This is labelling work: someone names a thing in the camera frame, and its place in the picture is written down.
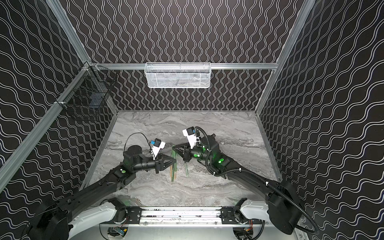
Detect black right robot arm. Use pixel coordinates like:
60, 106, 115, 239
172, 134, 303, 235

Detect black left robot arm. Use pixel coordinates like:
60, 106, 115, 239
25, 145, 176, 240

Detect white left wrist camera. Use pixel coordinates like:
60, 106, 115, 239
151, 138, 166, 160

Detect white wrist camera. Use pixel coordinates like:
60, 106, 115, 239
183, 127, 201, 149
151, 138, 166, 160

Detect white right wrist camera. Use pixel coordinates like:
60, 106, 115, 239
183, 127, 201, 149

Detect black corrugated cable conduit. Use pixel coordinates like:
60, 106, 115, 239
194, 125, 321, 235

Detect left camera black cable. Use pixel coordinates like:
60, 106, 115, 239
123, 132, 151, 154

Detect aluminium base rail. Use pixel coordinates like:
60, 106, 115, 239
101, 202, 274, 228

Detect white wire mesh basket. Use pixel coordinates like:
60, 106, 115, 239
144, 62, 212, 89

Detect black wire basket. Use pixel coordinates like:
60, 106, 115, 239
59, 62, 118, 122

